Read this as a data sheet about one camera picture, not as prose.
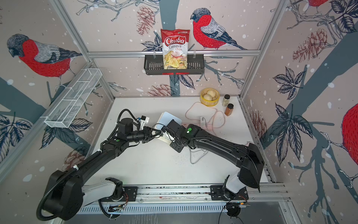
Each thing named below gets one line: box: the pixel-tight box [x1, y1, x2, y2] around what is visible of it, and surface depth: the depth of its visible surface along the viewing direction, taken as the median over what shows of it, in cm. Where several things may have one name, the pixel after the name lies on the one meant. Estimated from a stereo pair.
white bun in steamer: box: [203, 89, 216, 101], surface depth 118 cm
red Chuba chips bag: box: [160, 28, 191, 70], surface depth 87 cm
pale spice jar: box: [221, 94, 231, 107], surface depth 112 cm
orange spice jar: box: [224, 103, 235, 117], surface depth 106 cm
